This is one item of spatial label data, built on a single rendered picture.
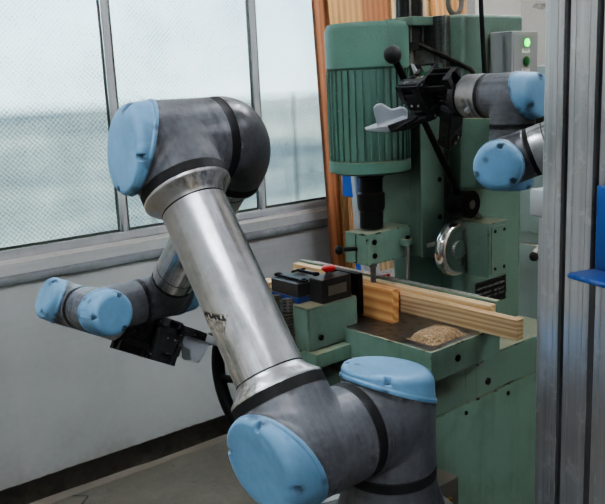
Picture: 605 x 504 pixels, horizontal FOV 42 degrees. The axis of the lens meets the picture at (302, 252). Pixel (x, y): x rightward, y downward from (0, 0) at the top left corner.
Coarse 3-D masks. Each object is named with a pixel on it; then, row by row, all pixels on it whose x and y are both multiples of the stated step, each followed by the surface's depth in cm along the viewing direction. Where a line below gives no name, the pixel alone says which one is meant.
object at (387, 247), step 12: (360, 228) 176; (384, 228) 174; (396, 228) 174; (408, 228) 177; (348, 240) 173; (360, 240) 170; (372, 240) 170; (384, 240) 172; (396, 240) 175; (348, 252) 174; (360, 252) 171; (372, 252) 170; (384, 252) 173; (396, 252) 175; (360, 264) 172; (372, 264) 171
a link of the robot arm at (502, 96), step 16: (480, 80) 133; (496, 80) 130; (512, 80) 128; (528, 80) 126; (544, 80) 127; (480, 96) 132; (496, 96) 129; (512, 96) 127; (528, 96) 125; (544, 96) 128; (480, 112) 134; (496, 112) 130; (512, 112) 128; (528, 112) 127
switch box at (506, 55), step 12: (492, 36) 174; (504, 36) 171; (516, 36) 171; (528, 36) 174; (492, 48) 174; (504, 48) 172; (516, 48) 171; (528, 48) 174; (492, 60) 175; (504, 60) 172; (516, 60) 172; (492, 72) 175; (504, 72) 173
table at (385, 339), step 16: (368, 320) 165; (400, 320) 164; (416, 320) 164; (432, 320) 163; (352, 336) 160; (368, 336) 156; (384, 336) 154; (400, 336) 154; (464, 336) 152; (480, 336) 153; (496, 336) 157; (304, 352) 157; (320, 352) 156; (336, 352) 158; (352, 352) 161; (368, 352) 157; (384, 352) 154; (400, 352) 150; (416, 352) 147; (432, 352) 145; (448, 352) 148; (464, 352) 151; (480, 352) 154; (496, 352) 158; (432, 368) 145; (448, 368) 148; (464, 368) 151
